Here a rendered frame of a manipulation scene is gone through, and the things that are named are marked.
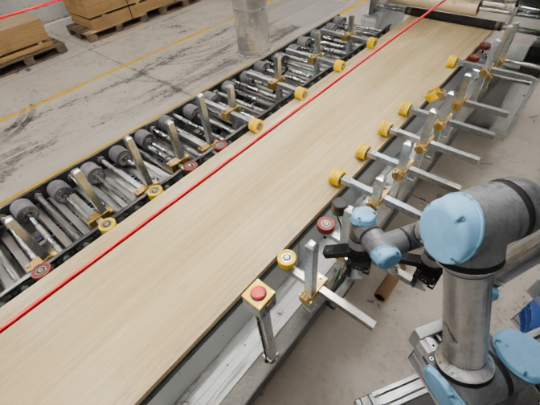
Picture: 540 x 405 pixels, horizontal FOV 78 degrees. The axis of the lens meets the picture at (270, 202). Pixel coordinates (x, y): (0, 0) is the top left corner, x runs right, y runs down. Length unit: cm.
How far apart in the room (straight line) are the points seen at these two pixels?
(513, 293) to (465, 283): 201
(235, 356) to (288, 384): 66
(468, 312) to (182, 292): 100
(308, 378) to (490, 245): 163
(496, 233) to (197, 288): 105
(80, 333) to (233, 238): 67
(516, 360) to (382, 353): 134
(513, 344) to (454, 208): 44
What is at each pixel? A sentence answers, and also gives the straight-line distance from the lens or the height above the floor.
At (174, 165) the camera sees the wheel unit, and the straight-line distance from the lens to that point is 199.
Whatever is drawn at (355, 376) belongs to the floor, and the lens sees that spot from 217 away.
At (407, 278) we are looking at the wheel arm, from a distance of 147.
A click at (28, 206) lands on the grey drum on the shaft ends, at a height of 85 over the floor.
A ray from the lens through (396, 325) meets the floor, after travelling 233.
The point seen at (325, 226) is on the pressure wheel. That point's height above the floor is 90.
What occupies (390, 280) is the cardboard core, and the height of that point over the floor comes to 8.
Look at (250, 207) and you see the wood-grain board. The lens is 159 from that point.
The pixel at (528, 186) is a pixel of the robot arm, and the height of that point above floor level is 165.
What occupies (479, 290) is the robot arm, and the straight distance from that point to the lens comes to 74.
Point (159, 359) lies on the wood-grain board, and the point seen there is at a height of 90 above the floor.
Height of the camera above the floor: 207
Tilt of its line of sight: 47 degrees down
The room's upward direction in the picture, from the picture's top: 6 degrees counter-clockwise
